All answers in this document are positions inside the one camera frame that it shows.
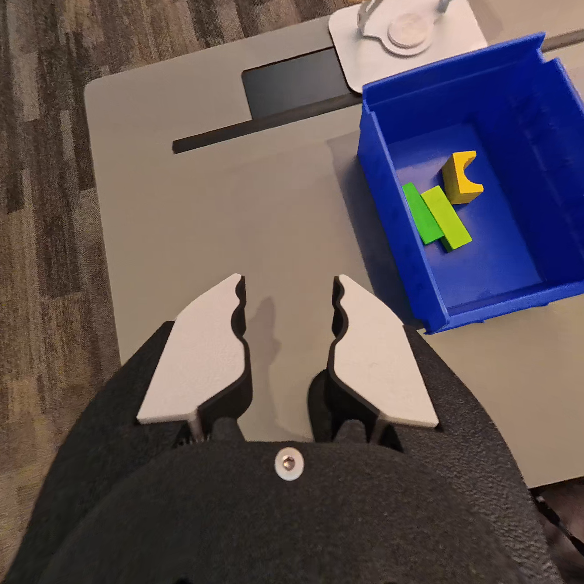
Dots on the lime green plank block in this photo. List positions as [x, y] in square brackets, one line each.
[447, 224]

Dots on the yellow arch block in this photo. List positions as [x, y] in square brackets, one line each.
[461, 182]

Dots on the wooden document stand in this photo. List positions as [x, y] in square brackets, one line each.
[365, 55]

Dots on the blue plastic bin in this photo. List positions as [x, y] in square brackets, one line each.
[493, 274]

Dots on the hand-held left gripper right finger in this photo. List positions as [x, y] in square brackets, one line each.
[383, 365]

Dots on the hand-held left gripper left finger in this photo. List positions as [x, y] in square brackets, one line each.
[196, 365]

